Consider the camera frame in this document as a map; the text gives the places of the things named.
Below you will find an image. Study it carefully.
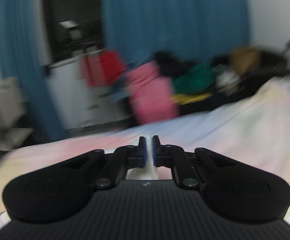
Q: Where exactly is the white knit garment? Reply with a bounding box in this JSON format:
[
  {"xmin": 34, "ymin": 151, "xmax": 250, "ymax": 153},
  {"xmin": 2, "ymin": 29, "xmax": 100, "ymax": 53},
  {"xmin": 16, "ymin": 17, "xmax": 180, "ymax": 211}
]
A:
[{"xmin": 127, "ymin": 135, "xmax": 172, "ymax": 180}]

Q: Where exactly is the yellow garment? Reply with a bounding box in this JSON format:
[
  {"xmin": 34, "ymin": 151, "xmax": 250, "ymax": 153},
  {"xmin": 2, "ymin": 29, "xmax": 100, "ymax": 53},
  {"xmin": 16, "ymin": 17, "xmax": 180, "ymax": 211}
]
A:
[{"xmin": 171, "ymin": 93, "xmax": 213, "ymax": 106}]

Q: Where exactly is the pink garment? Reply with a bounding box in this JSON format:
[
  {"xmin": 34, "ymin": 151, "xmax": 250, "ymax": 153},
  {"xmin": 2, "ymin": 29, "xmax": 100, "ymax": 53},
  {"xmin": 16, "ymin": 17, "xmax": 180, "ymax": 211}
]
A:
[{"xmin": 127, "ymin": 61, "xmax": 178, "ymax": 125}]

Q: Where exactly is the green garment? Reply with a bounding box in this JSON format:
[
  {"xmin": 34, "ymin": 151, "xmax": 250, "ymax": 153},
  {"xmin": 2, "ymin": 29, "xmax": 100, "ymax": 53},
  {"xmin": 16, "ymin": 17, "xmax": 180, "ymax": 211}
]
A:
[{"xmin": 172, "ymin": 63, "xmax": 215, "ymax": 95}]

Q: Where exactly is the red garment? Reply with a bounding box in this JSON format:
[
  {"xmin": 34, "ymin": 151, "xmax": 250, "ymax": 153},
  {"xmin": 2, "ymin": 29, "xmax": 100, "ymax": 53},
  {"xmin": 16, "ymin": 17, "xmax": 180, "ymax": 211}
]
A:
[{"xmin": 78, "ymin": 50, "xmax": 127, "ymax": 87}]

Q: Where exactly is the pastel pink bed sheet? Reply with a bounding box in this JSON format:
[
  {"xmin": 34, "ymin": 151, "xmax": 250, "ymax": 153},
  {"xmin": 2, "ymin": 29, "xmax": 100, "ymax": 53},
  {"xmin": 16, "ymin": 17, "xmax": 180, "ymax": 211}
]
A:
[{"xmin": 0, "ymin": 78, "xmax": 290, "ymax": 224}]

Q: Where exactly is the black garment pile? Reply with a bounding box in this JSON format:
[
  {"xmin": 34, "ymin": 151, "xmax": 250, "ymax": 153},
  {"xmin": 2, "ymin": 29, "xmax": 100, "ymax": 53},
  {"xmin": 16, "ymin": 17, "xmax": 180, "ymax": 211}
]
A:
[{"xmin": 153, "ymin": 47, "xmax": 290, "ymax": 115}]

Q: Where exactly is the white dressing table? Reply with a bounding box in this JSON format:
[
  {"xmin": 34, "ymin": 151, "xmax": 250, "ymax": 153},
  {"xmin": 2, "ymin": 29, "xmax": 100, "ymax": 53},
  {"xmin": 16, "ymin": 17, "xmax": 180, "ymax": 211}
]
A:
[{"xmin": 0, "ymin": 77, "xmax": 34, "ymax": 154}]

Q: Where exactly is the blue curtain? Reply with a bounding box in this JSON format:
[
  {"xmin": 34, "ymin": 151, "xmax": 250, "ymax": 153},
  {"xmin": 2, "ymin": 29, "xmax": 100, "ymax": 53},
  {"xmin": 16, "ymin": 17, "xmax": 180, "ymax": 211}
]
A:
[{"xmin": 0, "ymin": 0, "xmax": 250, "ymax": 141}]

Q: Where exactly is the dark window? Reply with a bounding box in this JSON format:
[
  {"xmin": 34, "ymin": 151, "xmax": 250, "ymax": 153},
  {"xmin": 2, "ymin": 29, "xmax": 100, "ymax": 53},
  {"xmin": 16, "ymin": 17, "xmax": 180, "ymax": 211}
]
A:
[{"xmin": 43, "ymin": 0, "xmax": 103, "ymax": 62}]

